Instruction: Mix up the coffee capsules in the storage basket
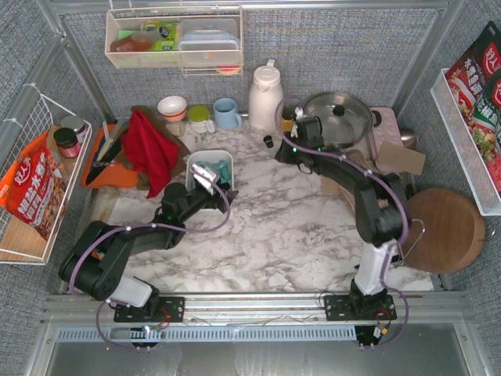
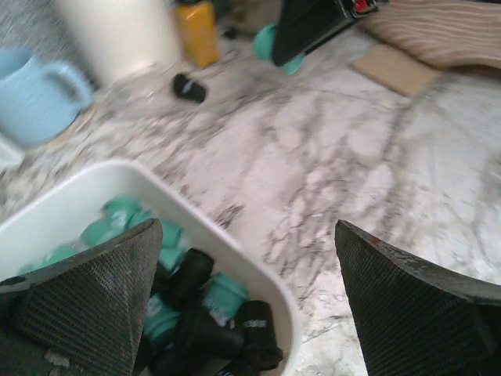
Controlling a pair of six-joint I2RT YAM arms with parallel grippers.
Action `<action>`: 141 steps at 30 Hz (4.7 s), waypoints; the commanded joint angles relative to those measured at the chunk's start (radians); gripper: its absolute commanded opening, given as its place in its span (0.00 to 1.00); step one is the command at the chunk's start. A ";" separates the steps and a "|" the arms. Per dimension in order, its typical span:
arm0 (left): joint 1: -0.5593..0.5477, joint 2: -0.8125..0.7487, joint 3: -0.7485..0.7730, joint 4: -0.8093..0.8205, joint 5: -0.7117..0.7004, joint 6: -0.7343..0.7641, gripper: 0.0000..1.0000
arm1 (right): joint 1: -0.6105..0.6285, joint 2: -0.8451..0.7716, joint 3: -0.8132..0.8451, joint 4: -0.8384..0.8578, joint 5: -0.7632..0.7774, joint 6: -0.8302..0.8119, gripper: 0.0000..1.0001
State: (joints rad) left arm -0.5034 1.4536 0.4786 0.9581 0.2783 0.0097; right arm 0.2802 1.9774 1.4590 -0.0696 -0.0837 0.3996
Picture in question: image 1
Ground white storage basket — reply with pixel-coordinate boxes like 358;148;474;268
185;150;234;191

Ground pink tray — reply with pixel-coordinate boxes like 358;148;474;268
367;107;403;175

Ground white wall shelf basket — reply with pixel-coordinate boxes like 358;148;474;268
105;6;243;75

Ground clear plastic container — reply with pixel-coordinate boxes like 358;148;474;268
178;18;240;67

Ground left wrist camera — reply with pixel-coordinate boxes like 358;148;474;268
190;163;219;194

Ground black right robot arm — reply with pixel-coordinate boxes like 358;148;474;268
276;117;410;297

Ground white wire basket right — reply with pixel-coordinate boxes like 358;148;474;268
430;68;500;217

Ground stainless steel pan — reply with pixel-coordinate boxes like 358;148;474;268
303;92;380;149

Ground red cloth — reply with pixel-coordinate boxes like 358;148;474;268
120;105;189;198

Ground pink striped cloth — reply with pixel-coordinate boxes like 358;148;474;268
346;150;370;168

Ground red seasoning packets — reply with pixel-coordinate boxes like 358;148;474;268
445;20;500;191

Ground white thermos jug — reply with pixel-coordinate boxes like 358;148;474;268
248;59;283;135

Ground brown sponge pad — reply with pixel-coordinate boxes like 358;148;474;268
376;143;426;175

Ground green lid cup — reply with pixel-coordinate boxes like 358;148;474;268
187;105;215;134

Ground blue mug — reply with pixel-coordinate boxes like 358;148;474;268
213;98;243;130

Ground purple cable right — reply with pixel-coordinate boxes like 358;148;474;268
273;96;411;349

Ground black coffee capsule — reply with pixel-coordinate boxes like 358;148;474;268
263;136;274;148

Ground dark lid jar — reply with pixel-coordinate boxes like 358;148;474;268
53;128;81;158

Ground brown cardboard sheet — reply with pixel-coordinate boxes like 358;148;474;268
320;176;344;196

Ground red snack bag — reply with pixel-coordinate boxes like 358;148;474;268
1;132;66;240

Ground orange tray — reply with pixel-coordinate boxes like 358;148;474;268
80;123;139;190

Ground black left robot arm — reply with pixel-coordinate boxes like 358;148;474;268
59;183;238;308

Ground round wooden cutting board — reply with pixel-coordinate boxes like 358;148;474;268
402;188;485;273

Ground white orange bowl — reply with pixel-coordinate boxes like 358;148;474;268
157;96;187;122

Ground metal rail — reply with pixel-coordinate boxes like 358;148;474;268
41;291;474;327

